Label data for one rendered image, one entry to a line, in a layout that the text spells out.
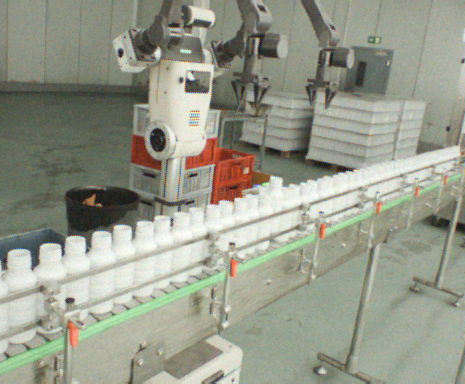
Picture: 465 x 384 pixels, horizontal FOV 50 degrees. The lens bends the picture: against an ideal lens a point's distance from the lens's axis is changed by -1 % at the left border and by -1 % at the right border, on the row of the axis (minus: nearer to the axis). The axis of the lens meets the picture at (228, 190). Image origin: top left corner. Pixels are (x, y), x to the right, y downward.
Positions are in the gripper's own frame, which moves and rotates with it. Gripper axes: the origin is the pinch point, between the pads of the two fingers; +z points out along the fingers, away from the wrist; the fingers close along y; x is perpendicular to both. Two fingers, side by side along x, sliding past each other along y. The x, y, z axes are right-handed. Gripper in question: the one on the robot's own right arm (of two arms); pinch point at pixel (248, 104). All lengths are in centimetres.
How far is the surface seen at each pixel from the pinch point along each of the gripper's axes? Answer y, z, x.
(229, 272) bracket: 25, 37, -36
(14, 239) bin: -43, 46, -52
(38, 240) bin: -43, 48, -44
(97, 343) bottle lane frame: 19, 44, -70
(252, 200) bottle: 15.5, 24.4, -15.1
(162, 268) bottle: 16, 35, -50
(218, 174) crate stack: -166, 85, 207
